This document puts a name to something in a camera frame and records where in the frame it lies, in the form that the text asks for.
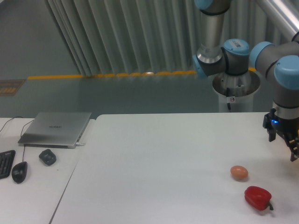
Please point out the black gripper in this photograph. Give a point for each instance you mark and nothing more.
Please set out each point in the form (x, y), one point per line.
(285, 122)

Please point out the red bell pepper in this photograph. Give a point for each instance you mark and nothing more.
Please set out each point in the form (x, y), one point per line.
(258, 198)

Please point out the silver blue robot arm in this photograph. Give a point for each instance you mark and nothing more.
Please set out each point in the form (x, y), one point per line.
(279, 64)

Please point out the brown egg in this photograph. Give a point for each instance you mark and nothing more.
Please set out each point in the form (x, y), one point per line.
(239, 172)

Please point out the grey pleated curtain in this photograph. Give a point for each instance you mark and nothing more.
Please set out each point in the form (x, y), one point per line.
(138, 36)

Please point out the white usb dongle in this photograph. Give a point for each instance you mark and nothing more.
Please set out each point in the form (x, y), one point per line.
(80, 144)

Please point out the silver closed laptop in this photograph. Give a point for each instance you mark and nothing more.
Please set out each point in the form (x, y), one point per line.
(55, 129)

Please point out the small black gadget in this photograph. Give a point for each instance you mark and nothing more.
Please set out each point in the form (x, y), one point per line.
(47, 157)

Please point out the black computer mouse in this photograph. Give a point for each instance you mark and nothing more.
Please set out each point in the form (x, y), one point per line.
(19, 172)

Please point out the black keyboard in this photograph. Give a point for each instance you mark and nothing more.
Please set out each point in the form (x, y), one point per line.
(6, 162)

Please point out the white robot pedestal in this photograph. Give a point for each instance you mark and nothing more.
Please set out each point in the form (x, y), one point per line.
(236, 93)

